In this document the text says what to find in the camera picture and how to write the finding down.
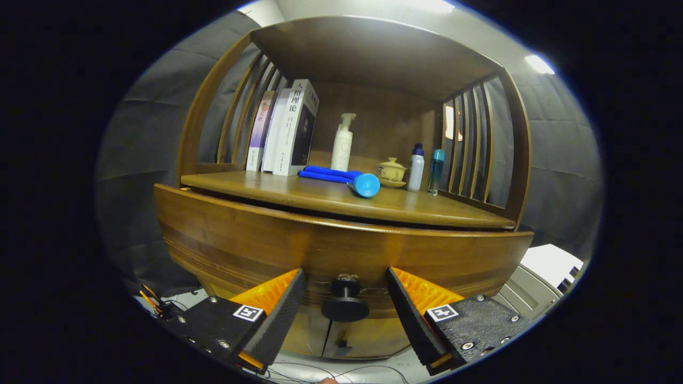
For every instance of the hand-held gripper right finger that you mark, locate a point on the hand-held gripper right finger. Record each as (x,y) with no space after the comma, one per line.
(412,320)

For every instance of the blue and white cosmetic tube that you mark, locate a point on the blue and white cosmetic tube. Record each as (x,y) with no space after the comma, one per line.
(367,185)

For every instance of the wooden countertop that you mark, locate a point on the wooden countertop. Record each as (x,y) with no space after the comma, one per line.
(320,194)

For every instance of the thin white book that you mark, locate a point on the thin white book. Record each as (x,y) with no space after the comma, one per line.
(275,138)

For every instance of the brown wooden cabinet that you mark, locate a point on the brown wooden cabinet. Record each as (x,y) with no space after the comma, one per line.
(373,53)

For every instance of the white book with portrait cover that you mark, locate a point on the white book with portrait cover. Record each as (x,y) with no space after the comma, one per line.
(288,133)

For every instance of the brown wooden drawer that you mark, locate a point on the brown wooden drawer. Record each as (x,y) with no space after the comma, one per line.
(267,240)

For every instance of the blue folded cloth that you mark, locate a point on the blue folded cloth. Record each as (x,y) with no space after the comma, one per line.
(325,173)

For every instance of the clear blue bottle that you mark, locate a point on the clear blue bottle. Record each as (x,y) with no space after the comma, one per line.
(435,173)

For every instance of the purple book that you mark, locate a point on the purple book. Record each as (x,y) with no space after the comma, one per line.
(260,133)

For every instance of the white bottle with blue cap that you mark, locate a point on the white bottle with blue cap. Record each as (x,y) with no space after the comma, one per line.
(415,170)

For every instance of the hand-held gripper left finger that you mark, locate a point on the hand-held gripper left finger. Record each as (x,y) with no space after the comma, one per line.
(283,314)

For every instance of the small ceiling light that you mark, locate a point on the small ceiling light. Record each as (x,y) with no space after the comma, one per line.
(539,64)

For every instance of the wooden cabinet door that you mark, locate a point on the wooden cabinet door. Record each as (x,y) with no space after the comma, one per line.
(307,333)
(373,336)

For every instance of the white pump bottle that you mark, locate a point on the white pump bottle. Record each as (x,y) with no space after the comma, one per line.
(341,149)

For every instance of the white appliance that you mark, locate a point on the white appliance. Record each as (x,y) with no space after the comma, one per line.
(549,264)

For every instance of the beige lidded teacup with saucer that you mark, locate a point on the beige lidded teacup with saucer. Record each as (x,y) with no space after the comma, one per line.
(392,172)

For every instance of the large ceiling light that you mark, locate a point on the large ceiling light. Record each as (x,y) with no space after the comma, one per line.
(435,5)

